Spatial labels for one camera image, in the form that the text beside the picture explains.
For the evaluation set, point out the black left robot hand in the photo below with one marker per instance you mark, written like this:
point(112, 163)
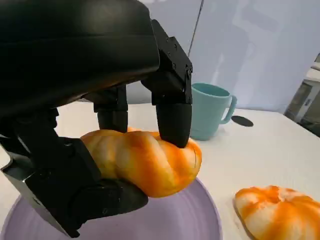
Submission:
point(62, 50)

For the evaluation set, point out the orange and white bread roll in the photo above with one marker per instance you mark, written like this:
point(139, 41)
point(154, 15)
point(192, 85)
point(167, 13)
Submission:
point(150, 165)
point(275, 215)

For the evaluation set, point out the pale green mug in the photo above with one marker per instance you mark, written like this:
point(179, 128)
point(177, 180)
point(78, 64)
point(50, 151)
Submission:
point(210, 112)

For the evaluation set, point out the lilac plate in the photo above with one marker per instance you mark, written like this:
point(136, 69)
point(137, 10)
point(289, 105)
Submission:
point(162, 220)

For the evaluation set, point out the grey workshop cabinet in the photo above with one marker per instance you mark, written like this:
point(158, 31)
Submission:
point(307, 100)

